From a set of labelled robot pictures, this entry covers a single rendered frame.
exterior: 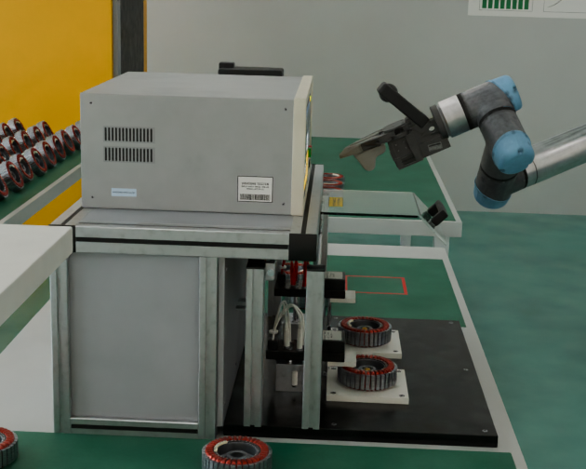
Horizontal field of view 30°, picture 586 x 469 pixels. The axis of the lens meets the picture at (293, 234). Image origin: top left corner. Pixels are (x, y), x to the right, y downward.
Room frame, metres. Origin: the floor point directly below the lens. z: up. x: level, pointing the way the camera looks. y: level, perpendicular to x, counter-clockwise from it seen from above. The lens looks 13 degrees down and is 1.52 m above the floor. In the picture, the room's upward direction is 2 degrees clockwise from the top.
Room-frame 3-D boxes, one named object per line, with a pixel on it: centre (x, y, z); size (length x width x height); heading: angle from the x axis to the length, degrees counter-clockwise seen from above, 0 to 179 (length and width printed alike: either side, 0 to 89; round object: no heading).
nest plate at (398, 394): (1.93, -0.15, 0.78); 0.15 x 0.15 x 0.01; 88
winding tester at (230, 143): (2.08, 0.17, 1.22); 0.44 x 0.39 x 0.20; 178
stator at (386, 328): (2.17, -0.16, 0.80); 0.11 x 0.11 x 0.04
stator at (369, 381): (1.93, -0.15, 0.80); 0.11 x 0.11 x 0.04
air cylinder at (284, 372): (1.94, 0.00, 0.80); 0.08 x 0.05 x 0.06; 178
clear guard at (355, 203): (2.24, -0.15, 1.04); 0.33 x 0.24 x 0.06; 88
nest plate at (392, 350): (2.17, -0.16, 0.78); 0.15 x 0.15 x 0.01; 88
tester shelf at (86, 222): (2.06, 0.17, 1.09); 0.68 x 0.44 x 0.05; 178
